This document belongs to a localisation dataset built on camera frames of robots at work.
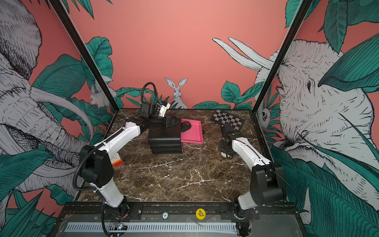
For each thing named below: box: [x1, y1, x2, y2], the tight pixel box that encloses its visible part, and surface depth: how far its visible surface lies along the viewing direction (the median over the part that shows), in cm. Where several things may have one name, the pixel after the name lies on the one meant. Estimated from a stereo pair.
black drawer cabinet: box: [147, 120, 183, 155], surface depth 85 cm
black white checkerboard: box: [210, 109, 246, 131], surface depth 113 cm
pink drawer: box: [180, 118, 204, 152], surface depth 97 cm
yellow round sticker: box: [195, 207, 206, 220], surface depth 75 cm
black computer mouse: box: [181, 120, 192, 133], surface depth 94 cm
